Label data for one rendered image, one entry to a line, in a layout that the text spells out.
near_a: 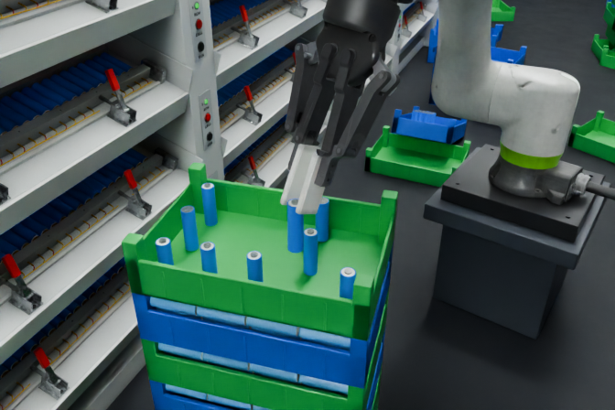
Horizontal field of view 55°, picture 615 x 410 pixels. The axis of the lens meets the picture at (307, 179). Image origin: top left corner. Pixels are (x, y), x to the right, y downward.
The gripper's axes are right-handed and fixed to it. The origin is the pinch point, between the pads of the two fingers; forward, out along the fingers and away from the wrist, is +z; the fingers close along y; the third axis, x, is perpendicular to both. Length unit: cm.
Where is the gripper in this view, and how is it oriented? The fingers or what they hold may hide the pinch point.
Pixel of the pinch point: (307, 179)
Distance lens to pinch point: 64.3
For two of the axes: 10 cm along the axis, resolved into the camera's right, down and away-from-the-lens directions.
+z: -3.0, 9.3, 2.2
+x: -6.5, -0.3, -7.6
